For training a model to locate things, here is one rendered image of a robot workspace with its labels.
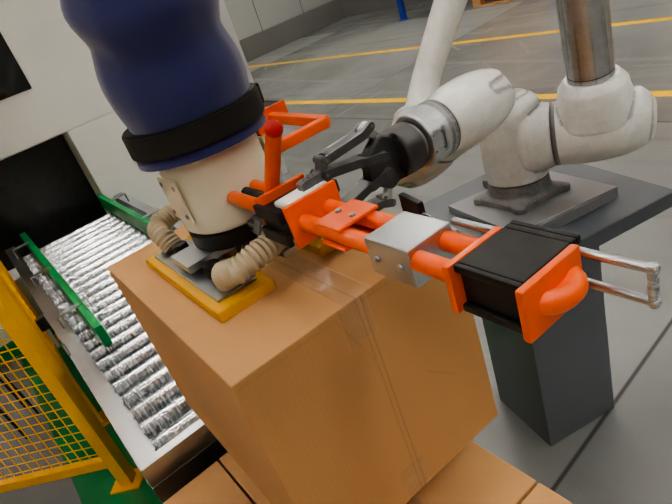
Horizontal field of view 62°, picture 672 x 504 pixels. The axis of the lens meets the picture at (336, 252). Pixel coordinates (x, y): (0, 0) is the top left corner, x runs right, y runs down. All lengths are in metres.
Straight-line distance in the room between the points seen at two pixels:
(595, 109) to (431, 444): 0.81
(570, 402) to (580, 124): 0.85
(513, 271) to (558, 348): 1.25
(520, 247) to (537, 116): 0.96
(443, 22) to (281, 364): 0.67
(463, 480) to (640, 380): 1.05
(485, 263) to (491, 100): 0.46
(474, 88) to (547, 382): 1.06
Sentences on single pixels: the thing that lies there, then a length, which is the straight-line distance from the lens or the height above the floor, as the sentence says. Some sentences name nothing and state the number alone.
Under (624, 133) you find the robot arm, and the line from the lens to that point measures 1.43.
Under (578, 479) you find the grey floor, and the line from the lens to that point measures 1.86.
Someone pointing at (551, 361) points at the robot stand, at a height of 0.32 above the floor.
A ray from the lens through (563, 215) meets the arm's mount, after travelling 1.45.
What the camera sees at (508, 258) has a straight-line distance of 0.48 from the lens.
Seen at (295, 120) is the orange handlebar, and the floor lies 1.20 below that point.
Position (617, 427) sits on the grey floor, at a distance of 1.98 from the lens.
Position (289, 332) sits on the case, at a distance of 0.75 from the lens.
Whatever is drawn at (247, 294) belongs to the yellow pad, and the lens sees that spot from 0.84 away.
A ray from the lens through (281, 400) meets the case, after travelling 0.76.
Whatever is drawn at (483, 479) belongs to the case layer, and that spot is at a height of 0.54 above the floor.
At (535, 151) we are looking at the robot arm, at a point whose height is 0.92.
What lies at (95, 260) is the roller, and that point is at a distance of 2.97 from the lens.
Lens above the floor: 1.49
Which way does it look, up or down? 28 degrees down
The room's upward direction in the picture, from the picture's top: 20 degrees counter-clockwise
